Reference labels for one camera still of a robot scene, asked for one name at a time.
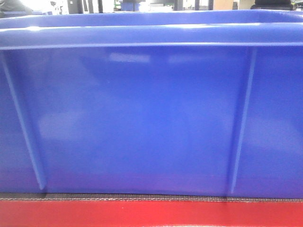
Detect large blue plastic bin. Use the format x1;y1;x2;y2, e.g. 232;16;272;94
0;10;303;199

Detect dark conveyor belt edge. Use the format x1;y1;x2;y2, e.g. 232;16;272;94
0;192;303;202

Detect red conveyor frame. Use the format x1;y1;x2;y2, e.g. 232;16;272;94
0;201;303;227

